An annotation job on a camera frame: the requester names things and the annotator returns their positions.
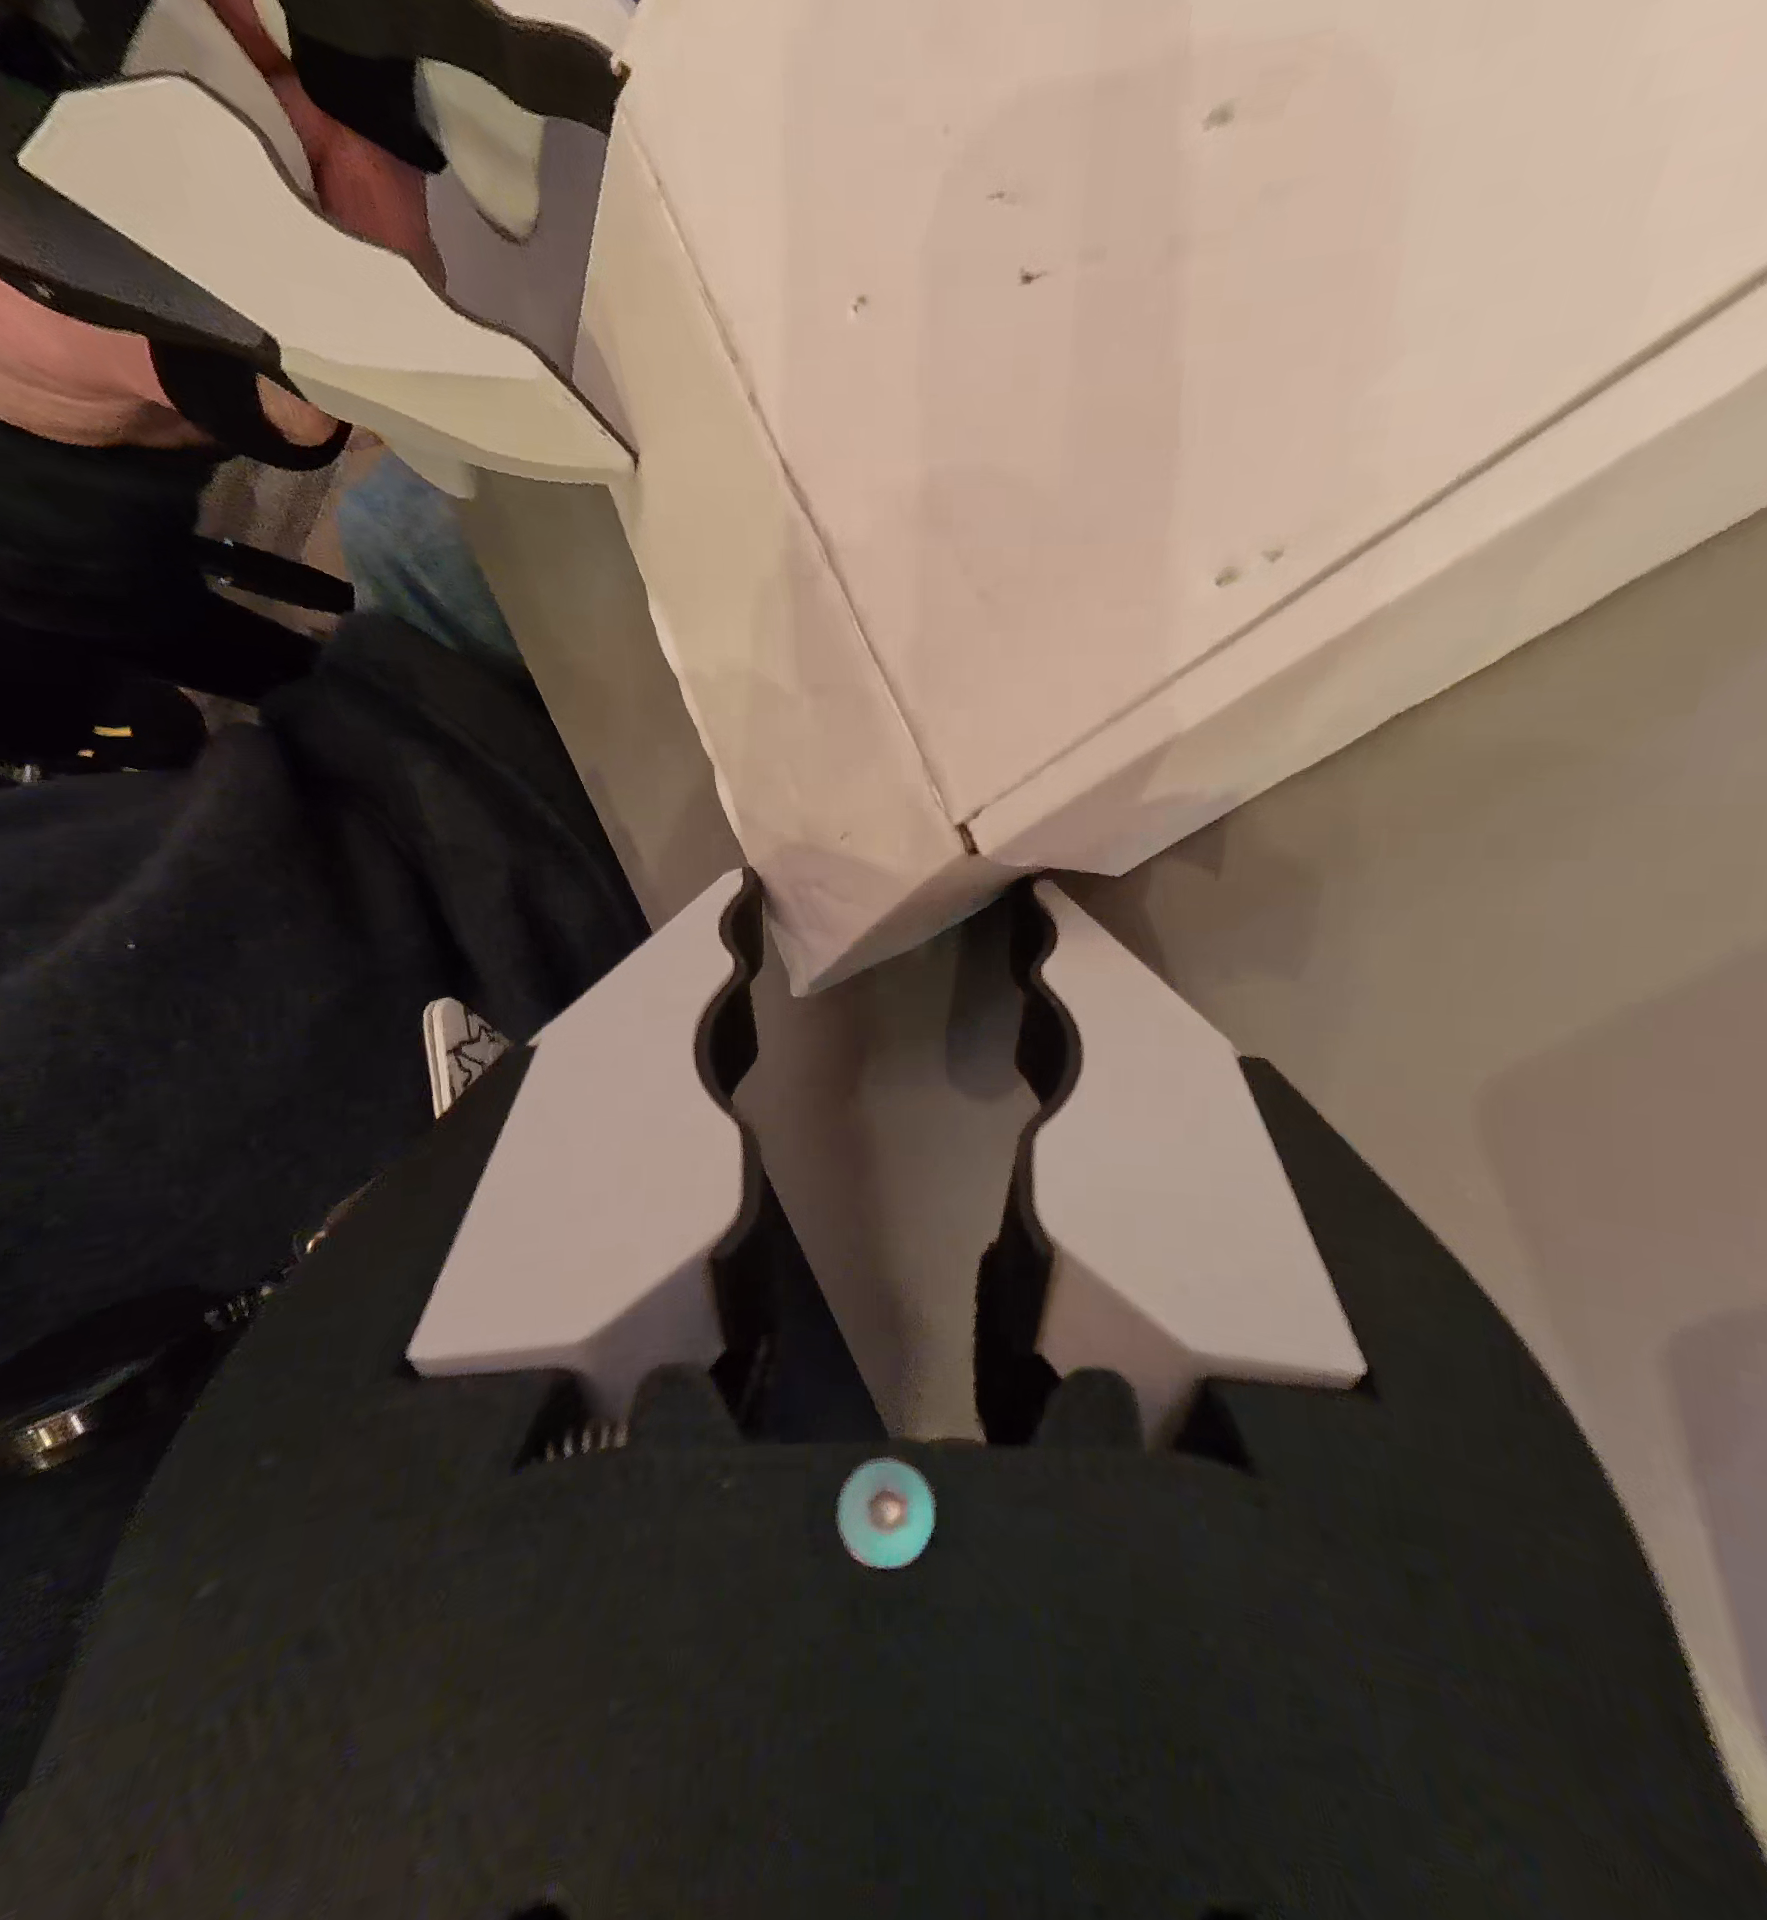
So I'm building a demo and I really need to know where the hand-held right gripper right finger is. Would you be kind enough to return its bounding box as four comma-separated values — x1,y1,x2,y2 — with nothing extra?
974,878,1371,1448

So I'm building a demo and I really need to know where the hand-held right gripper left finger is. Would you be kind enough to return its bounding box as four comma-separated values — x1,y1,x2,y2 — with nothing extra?
407,867,764,1426

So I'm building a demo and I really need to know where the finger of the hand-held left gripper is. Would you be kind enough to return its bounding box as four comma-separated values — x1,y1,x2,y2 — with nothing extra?
17,64,638,491
416,0,638,245

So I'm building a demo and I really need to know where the white cardboard box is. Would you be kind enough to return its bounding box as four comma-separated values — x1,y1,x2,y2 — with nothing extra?
578,0,1767,998

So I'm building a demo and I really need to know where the person's left hand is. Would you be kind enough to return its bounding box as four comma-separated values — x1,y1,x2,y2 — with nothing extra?
0,0,452,453

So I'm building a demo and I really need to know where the white printed card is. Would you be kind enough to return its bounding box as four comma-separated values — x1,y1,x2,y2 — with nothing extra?
420,997,512,1122

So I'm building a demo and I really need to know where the person's dark clothing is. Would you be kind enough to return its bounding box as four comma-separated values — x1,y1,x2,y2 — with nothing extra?
0,450,885,1920

